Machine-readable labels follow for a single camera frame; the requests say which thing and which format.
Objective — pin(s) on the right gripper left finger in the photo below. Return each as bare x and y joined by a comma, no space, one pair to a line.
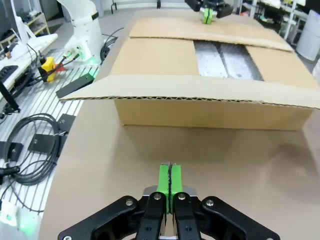
150,215

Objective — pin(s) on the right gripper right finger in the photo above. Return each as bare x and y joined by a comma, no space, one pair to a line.
190,215

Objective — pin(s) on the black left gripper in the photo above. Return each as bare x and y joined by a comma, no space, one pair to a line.
222,8

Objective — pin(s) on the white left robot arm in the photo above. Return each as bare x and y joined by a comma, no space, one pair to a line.
83,30

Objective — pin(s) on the bubble wrapped bundle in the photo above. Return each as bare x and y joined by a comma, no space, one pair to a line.
240,62
208,60

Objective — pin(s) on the open cardboard box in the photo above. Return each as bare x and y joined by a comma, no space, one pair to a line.
200,112

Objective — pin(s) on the white air purifier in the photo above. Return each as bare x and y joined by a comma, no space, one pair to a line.
308,35

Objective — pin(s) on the black mounting plate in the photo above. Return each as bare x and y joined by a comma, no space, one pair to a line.
43,145
65,122
11,150

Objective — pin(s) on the white box with green light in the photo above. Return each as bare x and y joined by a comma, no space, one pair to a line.
17,220

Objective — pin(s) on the black flat metal bar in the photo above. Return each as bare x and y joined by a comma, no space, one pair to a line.
75,86

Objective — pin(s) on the yellow emergency stop box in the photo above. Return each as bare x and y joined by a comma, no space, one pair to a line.
48,67

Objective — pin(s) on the black keyboard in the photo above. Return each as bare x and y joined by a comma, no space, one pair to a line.
6,72

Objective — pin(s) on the black stand post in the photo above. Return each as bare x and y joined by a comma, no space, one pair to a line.
8,97

